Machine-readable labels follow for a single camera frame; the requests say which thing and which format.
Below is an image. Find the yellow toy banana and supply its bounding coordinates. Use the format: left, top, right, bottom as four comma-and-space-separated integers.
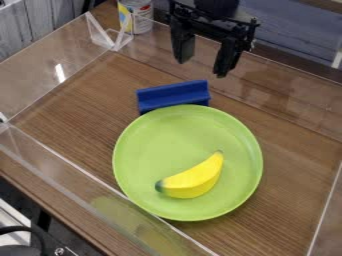
155, 151, 225, 199

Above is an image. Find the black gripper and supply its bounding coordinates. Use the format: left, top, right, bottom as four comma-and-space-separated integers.
169, 0, 261, 78

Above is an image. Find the clear acrylic corner bracket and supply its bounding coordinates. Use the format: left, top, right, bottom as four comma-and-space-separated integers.
84, 12, 134, 52

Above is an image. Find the green round plate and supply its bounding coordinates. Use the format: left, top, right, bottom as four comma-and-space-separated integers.
113, 105, 265, 221

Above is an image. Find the blue foam block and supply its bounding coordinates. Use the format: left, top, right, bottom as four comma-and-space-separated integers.
137, 80, 211, 114

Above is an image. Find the clear acrylic enclosure wall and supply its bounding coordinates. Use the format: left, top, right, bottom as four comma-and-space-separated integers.
0, 15, 342, 256

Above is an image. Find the black cable bottom left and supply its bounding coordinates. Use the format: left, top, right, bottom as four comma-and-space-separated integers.
0, 225, 48, 256

